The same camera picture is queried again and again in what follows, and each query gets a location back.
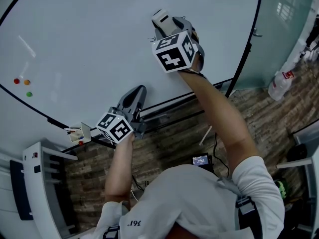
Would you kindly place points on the white cabinet with shelves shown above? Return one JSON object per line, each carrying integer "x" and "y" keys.
{"x": 32, "y": 183}

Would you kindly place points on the black device with screen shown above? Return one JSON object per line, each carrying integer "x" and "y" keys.
{"x": 200, "y": 160}

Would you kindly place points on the clear plastic water bottle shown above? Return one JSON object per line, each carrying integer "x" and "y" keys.
{"x": 280, "y": 84}

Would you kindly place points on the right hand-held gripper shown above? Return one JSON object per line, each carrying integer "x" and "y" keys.
{"x": 174, "y": 53}

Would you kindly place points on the dark blue panel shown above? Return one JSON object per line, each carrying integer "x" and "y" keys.
{"x": 20, "y": 190}

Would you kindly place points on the white whiteboard eraser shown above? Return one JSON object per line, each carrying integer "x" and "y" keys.
{"x": 160, "y": 21}

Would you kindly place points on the white whiteboard with black frame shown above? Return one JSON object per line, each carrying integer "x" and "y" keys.
{"x": 87, "y": 38}

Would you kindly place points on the white marker tray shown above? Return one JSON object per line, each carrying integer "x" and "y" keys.
{"x": 83, "y": 133}

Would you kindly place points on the green round magnet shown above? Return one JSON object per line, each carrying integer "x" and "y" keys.
{"x": 29, "y": 94}

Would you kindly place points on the person's left forearm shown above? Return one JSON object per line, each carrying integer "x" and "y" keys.
{"x": 120, "y": 168}

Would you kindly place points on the green black shoe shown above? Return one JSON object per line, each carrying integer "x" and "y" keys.
{"x": 282, "y": 189}

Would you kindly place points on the person's white shirt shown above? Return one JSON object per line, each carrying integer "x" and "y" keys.
{"x": 194, "y": 198}

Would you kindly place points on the black round object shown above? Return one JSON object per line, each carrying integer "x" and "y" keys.
{"x": 297, "y": 152}

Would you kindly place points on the orange round magnet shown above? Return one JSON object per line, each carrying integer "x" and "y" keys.
{"x": 27, "y": 82}

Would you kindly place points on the person's right forearm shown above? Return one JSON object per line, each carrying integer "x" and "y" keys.
{"x": 216, "y": 118}

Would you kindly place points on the thin wrist band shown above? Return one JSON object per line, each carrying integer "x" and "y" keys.
{"x": 197, "y": 71}

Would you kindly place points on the white desk with frame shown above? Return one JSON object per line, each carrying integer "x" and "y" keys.
{"x": 311, "y": 183}

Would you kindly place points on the white stick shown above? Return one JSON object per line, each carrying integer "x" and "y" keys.
{"x": 205, "y": 135}

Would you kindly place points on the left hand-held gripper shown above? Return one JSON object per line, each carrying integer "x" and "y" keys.
{"x": 115, "y": 128}

